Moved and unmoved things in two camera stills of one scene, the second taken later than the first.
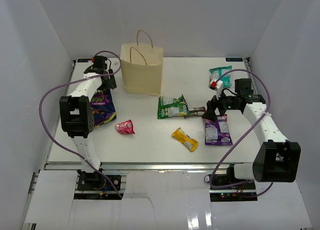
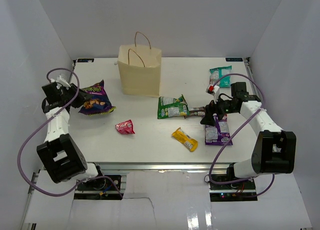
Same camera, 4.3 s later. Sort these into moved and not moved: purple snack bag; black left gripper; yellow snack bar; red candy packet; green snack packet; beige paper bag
Moved: purple snack bag; black left gripper
Not moved: green snack packet; red candy packet; yellow snack bar; beige paper bag
